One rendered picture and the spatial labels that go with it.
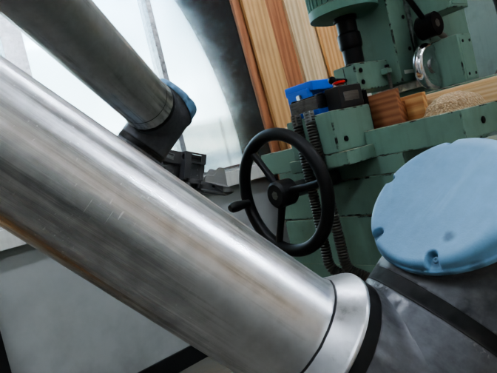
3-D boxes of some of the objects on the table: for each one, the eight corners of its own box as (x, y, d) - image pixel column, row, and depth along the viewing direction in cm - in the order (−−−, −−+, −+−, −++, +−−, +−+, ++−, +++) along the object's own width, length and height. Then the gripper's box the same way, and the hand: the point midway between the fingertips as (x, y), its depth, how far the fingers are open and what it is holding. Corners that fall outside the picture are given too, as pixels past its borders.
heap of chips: (417, 119, 105) (413, 101, 105) (452, 110, 114) (449, 93, 113) (458, 109, 98) (454, 90, 98) (492, 101, 107) (489, 83, 106)
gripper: (161, 144, 104) (245, 160, 117) (141, 151, 111) (222, 166, 124) (158, 186, 103) (244, 198, 115) (138, 190, 110) (221, 201, 123)
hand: (228, 193), depth 119 cm, fingers closed
